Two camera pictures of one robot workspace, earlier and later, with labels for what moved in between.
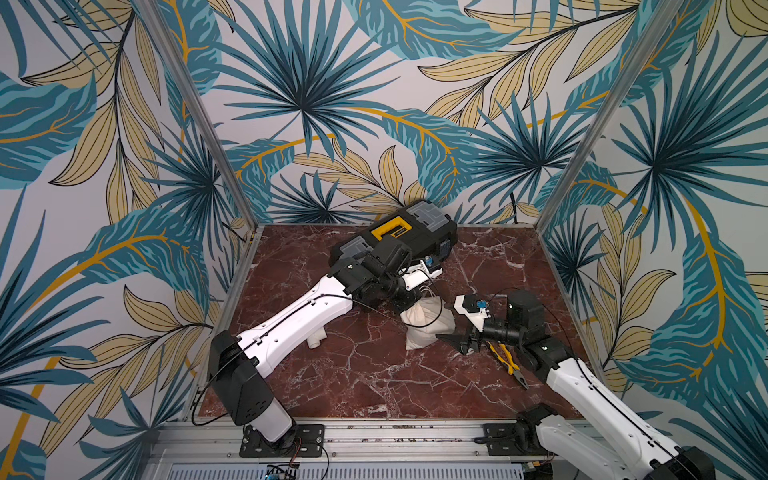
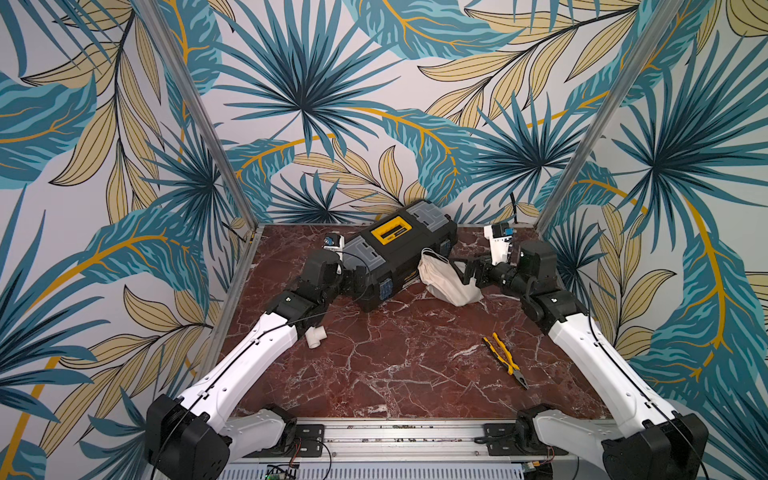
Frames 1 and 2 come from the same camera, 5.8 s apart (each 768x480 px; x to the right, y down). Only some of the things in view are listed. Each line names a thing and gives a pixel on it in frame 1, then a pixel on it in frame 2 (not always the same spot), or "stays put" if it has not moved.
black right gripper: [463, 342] -> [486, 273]
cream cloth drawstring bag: [427, 317] -> [439, 277]
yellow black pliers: [511, 367] stays put
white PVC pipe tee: [315, 339] stays put
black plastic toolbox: [420, 226] stays put
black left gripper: [401, 303] -> [350, 287]
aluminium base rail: [216, 442] stays put
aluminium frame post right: [609, 114] stays put
